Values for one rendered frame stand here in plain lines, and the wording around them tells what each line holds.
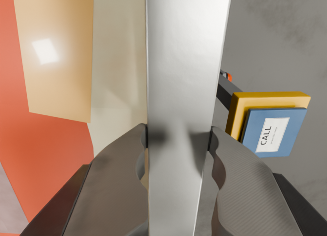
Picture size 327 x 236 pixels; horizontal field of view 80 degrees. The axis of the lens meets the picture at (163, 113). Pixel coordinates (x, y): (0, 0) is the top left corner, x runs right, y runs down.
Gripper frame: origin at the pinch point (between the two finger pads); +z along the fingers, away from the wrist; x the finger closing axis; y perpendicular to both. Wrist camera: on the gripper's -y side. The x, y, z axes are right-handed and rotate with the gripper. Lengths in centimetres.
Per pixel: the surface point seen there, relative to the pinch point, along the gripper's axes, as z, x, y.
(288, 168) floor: 130, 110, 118
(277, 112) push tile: 18.4, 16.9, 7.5
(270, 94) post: 21.4, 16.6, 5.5
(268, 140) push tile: 18.4, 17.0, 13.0
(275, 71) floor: 124, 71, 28
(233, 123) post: 19.3, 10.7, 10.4
